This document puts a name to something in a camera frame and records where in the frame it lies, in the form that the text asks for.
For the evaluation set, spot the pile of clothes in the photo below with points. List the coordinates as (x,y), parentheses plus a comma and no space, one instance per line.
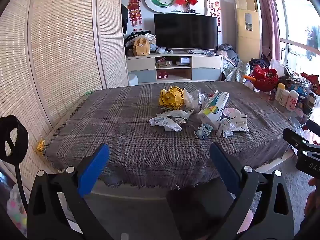
(232,62)

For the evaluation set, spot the person's right hand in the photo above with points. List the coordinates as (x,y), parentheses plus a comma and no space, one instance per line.
(315,182)

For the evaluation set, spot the clothes heap on cabinet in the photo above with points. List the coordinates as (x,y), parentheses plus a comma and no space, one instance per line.
(130,38)

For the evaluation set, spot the yellow plush backpack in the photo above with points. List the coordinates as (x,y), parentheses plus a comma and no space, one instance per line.
(141,47)

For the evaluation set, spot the white plastic bag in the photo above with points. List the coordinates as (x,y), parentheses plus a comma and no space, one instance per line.
(276,66)

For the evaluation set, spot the white bottle yellow cap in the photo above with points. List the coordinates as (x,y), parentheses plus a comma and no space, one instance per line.
(280,92)

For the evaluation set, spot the grey plaid tablecloth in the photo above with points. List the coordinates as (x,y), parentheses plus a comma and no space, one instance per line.
(125,130)

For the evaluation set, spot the vase with flowers and flags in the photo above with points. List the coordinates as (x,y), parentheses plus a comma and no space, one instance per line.
(186,0)

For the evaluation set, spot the small white bottle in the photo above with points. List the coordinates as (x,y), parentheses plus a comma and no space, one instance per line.
(284,98)

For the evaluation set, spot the wooden television cabinet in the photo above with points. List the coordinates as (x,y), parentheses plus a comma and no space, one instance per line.
(140,63)

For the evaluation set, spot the cream standing air conditioner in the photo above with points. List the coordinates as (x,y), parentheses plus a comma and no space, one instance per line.
(247,30)

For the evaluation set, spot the red snack bag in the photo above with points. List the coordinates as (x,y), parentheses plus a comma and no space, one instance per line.
(312,81)

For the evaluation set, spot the white bottle pink label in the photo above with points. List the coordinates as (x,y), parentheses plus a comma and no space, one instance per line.
(292,101)

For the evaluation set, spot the dark trash bin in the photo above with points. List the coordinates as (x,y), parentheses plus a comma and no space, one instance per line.
(195,212)

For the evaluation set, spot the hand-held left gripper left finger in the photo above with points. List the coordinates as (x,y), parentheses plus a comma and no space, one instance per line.
(93,170)

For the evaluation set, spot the white medicine box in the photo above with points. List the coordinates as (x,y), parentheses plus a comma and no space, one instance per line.
(212,110)

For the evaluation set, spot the clear plastic bag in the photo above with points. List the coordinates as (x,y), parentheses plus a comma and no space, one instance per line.
(192,98)

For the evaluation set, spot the red fish hanging ornament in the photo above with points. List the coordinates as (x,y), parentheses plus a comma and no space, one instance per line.
(134,7)

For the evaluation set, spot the white printed paper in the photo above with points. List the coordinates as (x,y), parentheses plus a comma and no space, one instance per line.
(167,120)

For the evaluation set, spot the black flat television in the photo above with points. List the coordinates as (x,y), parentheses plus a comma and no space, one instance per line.
(186,31)

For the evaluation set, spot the red toy car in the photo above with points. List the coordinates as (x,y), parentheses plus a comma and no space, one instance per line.
(162,75)

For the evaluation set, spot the yellow packet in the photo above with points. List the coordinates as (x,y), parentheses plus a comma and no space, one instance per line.
(171,97)

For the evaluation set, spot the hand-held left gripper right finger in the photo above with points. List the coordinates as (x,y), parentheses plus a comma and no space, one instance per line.
(225,166)

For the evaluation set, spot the white wrapper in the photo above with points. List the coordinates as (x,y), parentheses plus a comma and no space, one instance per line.
(237,120)

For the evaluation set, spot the bamboo folding screen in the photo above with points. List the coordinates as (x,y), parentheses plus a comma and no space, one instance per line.
(62,42)

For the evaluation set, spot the red snack wrapper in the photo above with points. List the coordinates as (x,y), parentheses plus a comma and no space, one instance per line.
(210,95)

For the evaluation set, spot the large window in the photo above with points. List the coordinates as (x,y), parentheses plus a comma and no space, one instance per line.
(297,25)

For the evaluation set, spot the white tissue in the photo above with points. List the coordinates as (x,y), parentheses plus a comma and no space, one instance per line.
(225,128)

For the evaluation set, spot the yellow folded paper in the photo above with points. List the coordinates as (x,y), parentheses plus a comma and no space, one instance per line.
(41,147)

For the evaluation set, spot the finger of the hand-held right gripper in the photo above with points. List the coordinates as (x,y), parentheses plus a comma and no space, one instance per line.
(292,137)
(314,131)

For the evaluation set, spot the pink curtain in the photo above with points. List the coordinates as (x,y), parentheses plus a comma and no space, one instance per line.
(268,17)

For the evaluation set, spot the red plastic basket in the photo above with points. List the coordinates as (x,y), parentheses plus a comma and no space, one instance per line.
(265,80)

